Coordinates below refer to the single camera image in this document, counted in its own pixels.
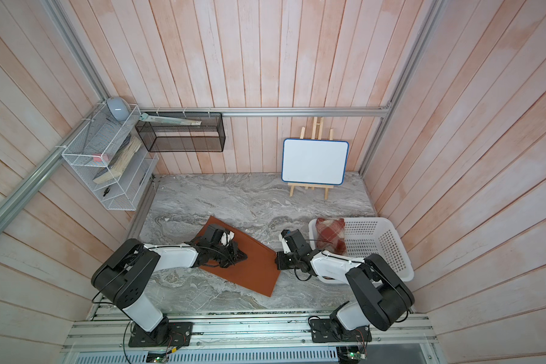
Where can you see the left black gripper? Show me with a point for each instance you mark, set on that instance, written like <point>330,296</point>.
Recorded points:
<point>233,258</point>

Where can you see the worn book on shelf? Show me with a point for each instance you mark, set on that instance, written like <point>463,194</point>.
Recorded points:
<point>120,161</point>

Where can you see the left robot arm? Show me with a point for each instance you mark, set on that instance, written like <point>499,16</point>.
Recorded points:
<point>123,277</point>

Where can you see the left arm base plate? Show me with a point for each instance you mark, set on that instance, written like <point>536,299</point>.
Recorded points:
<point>167,334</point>

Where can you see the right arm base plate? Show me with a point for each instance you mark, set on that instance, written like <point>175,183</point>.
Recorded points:
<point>327,330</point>

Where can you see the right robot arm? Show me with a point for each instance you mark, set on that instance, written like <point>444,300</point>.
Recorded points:
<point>381,297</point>

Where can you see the grey computer mouse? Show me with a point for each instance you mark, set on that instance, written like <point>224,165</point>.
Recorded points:
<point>119,108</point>

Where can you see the white wire shelf rack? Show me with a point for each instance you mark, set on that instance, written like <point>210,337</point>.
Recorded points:
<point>102,134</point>

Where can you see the wooden easel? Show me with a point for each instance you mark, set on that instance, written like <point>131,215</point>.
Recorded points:
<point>317,129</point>

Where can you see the rust brown skirt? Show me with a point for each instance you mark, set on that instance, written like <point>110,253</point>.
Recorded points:
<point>258,272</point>

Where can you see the black wire mesh basket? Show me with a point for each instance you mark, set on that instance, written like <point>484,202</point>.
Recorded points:
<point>209,137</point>

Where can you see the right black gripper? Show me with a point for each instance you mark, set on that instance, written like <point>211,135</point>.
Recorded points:
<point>280,260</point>

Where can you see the red plaid skirt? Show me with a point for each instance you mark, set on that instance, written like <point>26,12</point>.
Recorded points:
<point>331,235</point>

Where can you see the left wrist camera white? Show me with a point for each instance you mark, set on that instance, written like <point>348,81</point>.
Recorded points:
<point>226,238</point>

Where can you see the white plastic basket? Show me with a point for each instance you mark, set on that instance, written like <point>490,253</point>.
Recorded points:
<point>365,236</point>

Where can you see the light green flat ruler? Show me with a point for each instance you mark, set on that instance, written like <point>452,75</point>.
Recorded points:
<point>145,117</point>

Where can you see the aluminium rail frame front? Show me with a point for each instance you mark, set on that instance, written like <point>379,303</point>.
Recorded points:
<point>250,337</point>

